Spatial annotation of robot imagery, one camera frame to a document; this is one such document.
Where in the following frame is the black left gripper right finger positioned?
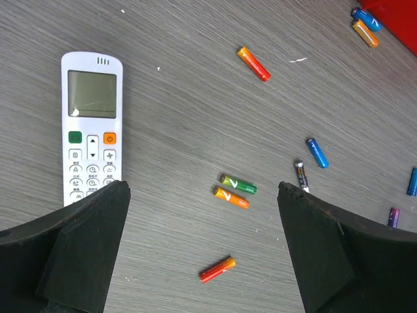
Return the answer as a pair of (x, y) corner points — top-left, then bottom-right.
(277, 182), (416, 312)

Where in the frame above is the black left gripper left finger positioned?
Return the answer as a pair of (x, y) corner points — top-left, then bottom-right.
(1, 181), (131, 312)

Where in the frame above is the white remote control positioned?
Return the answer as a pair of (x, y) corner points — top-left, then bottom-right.
(61, 52), (123, 206)

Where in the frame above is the purple battery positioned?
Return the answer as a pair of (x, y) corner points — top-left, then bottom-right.
(388, 208), (400, 228)

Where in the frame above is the blue battery right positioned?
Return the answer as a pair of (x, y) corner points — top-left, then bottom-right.
(407, 167), (417, 197)

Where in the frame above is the black battery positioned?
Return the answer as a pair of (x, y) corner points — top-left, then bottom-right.
(294, 161), (309, 192)

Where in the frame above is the blue battery centre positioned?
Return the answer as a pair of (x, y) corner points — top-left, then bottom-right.
(306, 138), (329, 168)

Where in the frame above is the red orange battery lower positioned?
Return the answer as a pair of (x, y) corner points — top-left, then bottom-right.
(199, 256), (236, 284)

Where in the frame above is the orange battery near green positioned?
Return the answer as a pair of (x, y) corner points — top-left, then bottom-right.
(212, 186), (250, 209)

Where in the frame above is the orange red battery upper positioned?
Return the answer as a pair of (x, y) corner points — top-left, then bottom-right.
(237, 46), (271, 82)

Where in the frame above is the orange battery by bin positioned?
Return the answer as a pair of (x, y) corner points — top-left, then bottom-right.
(351, 19), (379, 48)

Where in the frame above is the blue battery by bin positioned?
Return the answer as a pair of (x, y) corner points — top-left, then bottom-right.
(351, 7), (382, 32)

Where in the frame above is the red plastic bin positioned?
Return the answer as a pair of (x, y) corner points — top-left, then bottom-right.
(360, 0), (417, 55)

